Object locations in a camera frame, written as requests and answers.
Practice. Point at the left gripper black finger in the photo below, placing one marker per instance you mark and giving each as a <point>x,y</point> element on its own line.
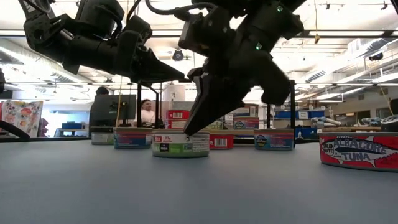
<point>158,70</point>
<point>144,81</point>

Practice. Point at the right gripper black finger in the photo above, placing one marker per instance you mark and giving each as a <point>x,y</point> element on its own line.
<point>217,99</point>
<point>199,77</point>

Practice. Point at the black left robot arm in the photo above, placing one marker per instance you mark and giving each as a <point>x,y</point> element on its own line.
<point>93,18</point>

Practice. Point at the person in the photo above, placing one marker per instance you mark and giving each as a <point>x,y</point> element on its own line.
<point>147,115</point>
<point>102,91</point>

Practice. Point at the black computer monitor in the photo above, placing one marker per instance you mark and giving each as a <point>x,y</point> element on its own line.
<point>105,107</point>

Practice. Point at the blue crate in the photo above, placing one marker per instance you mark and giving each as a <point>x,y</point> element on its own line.
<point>72,125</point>

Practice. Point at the blue bin white print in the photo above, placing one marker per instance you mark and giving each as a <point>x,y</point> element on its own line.
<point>300,135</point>

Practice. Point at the white ceiling air vent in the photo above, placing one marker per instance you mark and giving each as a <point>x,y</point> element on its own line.
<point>354,46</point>

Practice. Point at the blue table mat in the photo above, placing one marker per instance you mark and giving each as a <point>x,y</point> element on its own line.
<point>199,193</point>

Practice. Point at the blue storage bins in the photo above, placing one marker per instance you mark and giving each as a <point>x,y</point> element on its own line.
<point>314,114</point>

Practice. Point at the colourful printed cloth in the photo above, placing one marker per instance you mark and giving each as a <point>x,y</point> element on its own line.
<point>21,116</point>

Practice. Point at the black ceiling projector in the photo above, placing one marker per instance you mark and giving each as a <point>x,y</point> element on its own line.
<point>376,56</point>

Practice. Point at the wooden workbench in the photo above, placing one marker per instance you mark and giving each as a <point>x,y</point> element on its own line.
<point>351,128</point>

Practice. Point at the black round object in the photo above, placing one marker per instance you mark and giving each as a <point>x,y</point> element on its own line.
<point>390,124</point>

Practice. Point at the black ceiling dome camera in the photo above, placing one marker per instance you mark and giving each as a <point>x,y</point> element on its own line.
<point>178,56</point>

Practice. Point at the thin black gantry frame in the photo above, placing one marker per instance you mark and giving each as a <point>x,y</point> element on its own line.
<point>161,105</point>

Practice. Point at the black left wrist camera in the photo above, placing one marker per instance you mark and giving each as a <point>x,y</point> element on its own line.
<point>139,28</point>

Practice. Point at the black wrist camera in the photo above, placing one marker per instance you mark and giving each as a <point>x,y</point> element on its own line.
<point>205,31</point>
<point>139,28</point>

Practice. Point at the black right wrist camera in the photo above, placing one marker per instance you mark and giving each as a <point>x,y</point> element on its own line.
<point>205,31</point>

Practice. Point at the black table frame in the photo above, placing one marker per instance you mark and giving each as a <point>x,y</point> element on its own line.
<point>31,140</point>

